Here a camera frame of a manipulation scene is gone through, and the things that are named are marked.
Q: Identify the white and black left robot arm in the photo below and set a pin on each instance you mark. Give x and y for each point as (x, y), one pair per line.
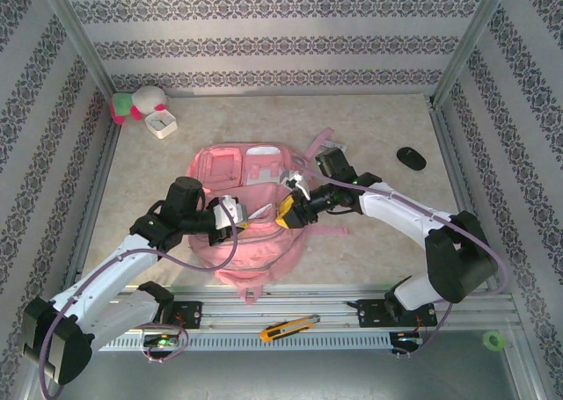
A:
(101, 281)

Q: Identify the controller board green light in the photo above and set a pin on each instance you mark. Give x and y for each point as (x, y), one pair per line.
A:
(407, 338)
(162, 342)

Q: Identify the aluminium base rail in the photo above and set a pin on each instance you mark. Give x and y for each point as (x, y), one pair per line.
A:
(272, 301)

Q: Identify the left controller board green light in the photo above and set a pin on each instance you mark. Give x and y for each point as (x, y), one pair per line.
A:
(162, 342)

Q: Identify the aluminium frame post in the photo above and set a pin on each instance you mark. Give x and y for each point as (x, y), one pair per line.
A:
(470, 39)
(77, 39)

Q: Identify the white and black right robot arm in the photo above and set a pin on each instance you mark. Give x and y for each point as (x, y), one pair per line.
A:
(396, 211)

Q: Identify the green tape roll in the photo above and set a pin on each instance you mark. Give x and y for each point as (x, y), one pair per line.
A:
(486, 341)

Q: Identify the white green pink plush toy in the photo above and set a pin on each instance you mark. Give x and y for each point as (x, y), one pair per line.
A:
(145, 99)

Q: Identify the black computer mouse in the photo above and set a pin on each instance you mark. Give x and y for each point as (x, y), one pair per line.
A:
(411, 158)

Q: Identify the yellow utility knife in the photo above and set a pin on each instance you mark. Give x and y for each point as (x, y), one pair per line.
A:
(286, 328)

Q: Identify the aluminium side rail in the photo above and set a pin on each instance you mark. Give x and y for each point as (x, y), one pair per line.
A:
(444, 145)
(103, 162)

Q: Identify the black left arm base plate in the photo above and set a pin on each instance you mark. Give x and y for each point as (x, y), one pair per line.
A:
(189, 314)

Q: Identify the white square desk clock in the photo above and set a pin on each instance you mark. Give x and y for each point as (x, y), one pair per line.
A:
(160, 125)

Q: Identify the pink school backpack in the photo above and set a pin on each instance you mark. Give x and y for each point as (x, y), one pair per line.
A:
(264, 250)

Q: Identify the right controller board green light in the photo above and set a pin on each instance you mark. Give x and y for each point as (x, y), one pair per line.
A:
(407, 338)

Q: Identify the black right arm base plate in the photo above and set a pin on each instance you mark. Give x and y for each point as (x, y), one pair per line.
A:
(369, 314)

